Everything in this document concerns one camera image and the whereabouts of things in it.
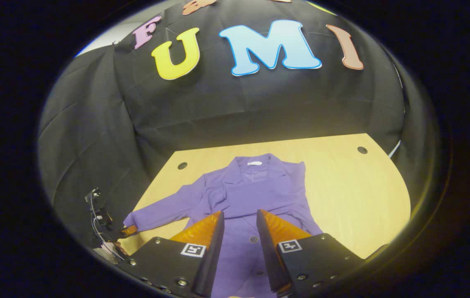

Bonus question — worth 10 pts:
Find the black backdrop cloth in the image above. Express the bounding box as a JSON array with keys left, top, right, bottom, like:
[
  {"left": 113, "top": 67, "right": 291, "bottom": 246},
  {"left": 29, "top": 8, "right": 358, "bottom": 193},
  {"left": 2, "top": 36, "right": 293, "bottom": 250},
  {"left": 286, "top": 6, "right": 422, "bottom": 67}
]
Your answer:
[{"left": 38, "top": 0, "right": 440, "bottom": 249}]

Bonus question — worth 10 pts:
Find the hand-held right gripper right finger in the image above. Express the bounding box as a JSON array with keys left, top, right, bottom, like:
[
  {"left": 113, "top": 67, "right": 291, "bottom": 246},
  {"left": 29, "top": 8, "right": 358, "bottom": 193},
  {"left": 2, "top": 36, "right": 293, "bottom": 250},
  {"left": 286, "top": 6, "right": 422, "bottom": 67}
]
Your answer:
[{"left": 256, "top": 209, "right": 366, "bottom": 298}]

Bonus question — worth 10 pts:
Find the purple knit cardigan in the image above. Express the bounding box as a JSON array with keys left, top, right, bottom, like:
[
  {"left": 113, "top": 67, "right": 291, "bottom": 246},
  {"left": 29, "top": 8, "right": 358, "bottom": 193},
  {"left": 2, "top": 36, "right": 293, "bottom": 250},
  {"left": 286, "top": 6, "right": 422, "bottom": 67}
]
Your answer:
[{"left": 123, "top": 153, "right": 323, "bottom": 298}]

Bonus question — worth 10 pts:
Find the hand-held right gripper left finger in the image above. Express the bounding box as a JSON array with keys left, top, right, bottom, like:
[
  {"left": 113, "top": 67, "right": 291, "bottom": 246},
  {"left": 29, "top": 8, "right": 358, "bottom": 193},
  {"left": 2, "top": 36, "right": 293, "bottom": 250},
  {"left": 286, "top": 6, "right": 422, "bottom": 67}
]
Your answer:
[{"left": 116, "top": 210, "right": 225, "bottom": 298}]

